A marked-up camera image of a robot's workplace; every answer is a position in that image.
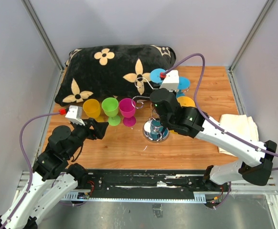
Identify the yellow plastic goblet rear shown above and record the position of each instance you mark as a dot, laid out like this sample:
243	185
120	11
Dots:
92	109

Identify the green plastic goblet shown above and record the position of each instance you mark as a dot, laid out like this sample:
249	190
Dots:
111	109

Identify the right aluminium frame post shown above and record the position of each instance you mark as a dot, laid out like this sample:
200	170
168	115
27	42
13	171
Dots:
251	34

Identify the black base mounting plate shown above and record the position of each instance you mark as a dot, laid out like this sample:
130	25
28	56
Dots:
142	185

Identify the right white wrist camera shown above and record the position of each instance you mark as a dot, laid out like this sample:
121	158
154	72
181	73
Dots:
171	81

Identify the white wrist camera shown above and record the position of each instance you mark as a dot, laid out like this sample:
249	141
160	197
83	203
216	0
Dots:
73	113
171	81

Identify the chrome wine glass rack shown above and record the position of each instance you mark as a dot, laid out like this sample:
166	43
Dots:
152	129

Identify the white folded cloth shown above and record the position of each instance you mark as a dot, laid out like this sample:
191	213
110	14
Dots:
241	125

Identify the blue plastic goblet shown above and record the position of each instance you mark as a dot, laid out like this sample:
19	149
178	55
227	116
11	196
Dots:
183	86
155	75

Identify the black floral plush pillow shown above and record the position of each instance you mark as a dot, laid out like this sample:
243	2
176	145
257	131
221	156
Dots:
112	71

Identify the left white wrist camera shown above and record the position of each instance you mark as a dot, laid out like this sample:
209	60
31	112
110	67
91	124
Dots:
73	113

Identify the yellow plastic goblet front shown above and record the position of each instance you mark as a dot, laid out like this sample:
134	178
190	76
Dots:
186	101

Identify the aluminium frame post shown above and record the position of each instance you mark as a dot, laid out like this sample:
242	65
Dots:
38	25
251	34

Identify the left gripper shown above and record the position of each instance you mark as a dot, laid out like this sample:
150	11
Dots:
98	131

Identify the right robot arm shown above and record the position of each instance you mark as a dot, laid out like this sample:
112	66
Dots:
253	164

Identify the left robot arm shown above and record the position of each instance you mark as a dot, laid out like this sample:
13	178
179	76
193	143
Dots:
52	177

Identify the left aluminium frame post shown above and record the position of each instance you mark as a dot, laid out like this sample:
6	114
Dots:
38	25

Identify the magenta plastic goblet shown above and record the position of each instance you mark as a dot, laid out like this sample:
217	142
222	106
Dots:
127	109

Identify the yellow plastic goblet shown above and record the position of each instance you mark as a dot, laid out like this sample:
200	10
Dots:
92	109
186	101

